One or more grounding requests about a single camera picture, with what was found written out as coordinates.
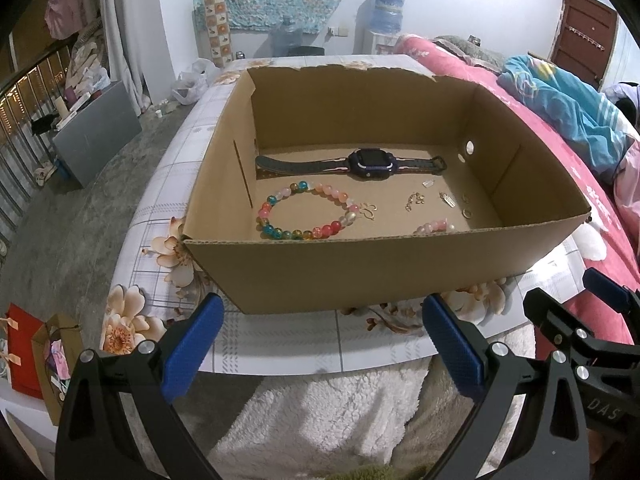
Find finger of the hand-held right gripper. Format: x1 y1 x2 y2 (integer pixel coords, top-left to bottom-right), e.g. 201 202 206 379
582 266 640 312
522 286 640 377

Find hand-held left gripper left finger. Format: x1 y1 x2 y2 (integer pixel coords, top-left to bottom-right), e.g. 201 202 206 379
54 291 226 480

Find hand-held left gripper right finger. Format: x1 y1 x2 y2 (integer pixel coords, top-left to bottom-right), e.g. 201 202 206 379
422 293 596 480

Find pink orange bead bracelet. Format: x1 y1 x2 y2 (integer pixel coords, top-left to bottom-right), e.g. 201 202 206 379
413 217 456 235

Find brown cardboard box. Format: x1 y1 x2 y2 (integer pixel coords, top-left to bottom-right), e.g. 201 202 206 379
182 65 593 316

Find multicolour bead bracelet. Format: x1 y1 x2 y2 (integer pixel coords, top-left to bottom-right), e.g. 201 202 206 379
256 181 379 241

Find black smart watch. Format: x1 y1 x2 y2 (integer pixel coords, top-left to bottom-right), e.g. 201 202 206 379
255 147 448 180

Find brown paper bag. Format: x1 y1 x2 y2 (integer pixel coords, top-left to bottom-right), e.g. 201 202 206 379
31 314 84 427

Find red paper bag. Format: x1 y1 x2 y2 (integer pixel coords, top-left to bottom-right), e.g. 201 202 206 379
4 304 47 401

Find grey box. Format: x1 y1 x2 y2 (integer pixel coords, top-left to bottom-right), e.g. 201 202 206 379
52 80 144 189

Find brown door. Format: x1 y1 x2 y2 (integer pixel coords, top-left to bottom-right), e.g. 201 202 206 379
547 0 619 92

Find white plastic bag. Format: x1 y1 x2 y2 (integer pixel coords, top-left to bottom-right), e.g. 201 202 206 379
172 58 221 106

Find olive grey cushion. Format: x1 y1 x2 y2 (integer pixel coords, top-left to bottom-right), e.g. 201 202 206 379
432 35 506 74

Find metal railing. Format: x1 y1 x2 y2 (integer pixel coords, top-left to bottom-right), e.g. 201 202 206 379
0 45 76 241

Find white water dispenser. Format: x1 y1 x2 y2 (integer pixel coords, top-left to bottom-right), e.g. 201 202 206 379
369 30 401 56

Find clear large water jug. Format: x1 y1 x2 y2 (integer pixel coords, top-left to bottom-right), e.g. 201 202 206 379
271 15 305 56

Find white curtain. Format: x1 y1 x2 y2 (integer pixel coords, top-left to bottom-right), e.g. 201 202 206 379
100 0 174 112

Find blue water bottle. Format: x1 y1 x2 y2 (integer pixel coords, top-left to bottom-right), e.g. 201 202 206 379
372 0 405 34

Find pink hanging clothes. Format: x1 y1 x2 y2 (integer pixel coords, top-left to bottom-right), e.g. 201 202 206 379
46 0 89 39

